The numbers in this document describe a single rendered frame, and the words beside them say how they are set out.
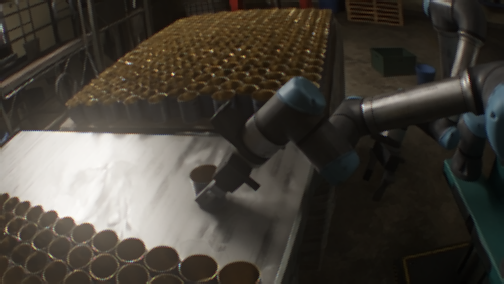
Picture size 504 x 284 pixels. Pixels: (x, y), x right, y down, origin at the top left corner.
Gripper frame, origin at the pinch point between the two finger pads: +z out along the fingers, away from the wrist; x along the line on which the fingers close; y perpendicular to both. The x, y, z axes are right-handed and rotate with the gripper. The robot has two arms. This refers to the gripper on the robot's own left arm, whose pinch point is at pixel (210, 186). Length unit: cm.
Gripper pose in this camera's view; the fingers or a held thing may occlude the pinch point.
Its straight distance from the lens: 79.3
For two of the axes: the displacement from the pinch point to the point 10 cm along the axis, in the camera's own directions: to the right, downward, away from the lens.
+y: 7.6, 6.3, 1.6
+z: -5.9, 5.7, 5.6
